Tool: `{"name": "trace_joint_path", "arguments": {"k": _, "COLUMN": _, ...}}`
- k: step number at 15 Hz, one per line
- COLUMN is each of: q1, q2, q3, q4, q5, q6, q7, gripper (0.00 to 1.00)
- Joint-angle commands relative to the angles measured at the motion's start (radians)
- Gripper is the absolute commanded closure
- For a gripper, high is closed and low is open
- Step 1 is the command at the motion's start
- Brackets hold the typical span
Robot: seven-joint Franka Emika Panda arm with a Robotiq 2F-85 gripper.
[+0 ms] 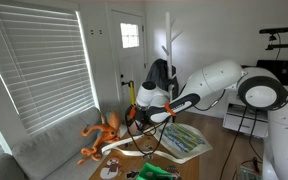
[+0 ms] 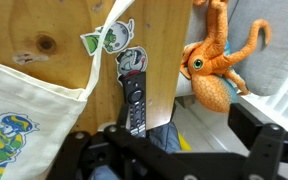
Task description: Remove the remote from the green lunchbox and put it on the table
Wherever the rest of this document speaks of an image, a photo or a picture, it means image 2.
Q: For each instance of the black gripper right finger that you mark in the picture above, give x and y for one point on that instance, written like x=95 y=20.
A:
x=270 y=150

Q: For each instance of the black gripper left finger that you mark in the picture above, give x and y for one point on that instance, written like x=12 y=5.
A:
x=117 y=150

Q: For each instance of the black TV remote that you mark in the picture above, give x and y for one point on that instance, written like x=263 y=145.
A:
x=135 y=103

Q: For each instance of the grey zombie face sticker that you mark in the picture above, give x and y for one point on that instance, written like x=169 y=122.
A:
x=132 y=61

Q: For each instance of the orange octopus plush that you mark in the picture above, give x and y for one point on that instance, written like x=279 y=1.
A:
x=210 y=83

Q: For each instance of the white printed tote bag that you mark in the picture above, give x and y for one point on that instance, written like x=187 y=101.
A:
x=34 y=100

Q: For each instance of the green alien moon sticker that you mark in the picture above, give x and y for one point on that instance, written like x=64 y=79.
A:
x=115 y=35

